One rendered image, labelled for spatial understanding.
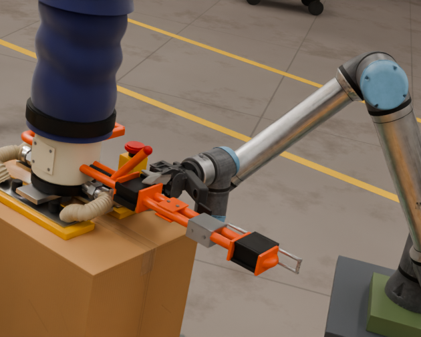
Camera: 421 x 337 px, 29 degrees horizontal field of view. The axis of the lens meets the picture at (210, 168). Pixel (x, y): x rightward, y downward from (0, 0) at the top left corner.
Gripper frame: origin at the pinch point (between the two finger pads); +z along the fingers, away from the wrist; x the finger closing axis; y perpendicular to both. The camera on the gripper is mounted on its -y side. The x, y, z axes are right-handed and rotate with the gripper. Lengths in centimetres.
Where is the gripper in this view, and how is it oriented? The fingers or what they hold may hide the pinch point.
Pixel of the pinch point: (146, 196)
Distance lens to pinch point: 196.7
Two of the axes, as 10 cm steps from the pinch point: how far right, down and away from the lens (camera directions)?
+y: -7.8, -3.7, 5.1
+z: -6.1, 2.2, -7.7
